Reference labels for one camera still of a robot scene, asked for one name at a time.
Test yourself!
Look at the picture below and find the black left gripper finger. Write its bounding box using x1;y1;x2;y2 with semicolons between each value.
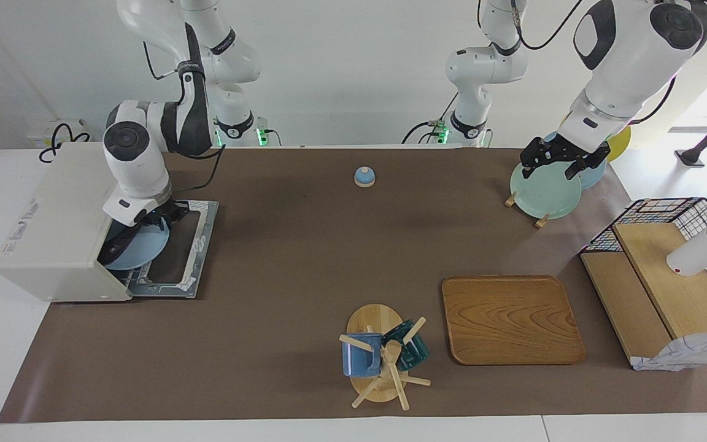
564;147;611;180
518;140;546;180

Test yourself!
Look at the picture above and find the yellow plate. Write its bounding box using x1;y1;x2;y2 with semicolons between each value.
605;121;632;163

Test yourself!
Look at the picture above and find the white cup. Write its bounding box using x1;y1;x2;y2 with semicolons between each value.
666;209;707;277

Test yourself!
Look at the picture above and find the wooden serving tray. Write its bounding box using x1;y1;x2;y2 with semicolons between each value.
441;275;586;366

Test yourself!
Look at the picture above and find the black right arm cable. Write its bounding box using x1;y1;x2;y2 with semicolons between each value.
143;40;226;192

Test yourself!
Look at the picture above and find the wooden mug tree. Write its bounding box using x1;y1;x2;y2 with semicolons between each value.
338;303;432;411

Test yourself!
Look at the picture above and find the dark green mug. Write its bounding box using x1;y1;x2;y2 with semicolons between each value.
381;319;431;372

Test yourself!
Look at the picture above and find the pale green racked plate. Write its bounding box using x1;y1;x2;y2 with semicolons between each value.
509;157;582;220

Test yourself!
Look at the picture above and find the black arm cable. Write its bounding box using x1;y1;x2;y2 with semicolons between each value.
509;0;707;120
143;40;226;192

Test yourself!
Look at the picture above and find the wooden plate rack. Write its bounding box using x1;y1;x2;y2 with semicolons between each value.
504;192;552;229

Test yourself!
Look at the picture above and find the blue mug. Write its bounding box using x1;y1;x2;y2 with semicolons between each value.
341;333;385;378

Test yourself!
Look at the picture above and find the brown table mat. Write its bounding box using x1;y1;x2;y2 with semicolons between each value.
0;147;707;424

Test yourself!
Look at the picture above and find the light blue racked plate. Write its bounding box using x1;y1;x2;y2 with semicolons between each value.
543;131;607;191

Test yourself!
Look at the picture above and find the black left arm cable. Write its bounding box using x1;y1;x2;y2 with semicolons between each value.
509;0;707;120

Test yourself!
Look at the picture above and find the beige toaster oven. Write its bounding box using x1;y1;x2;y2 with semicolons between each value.
0;142;219;303

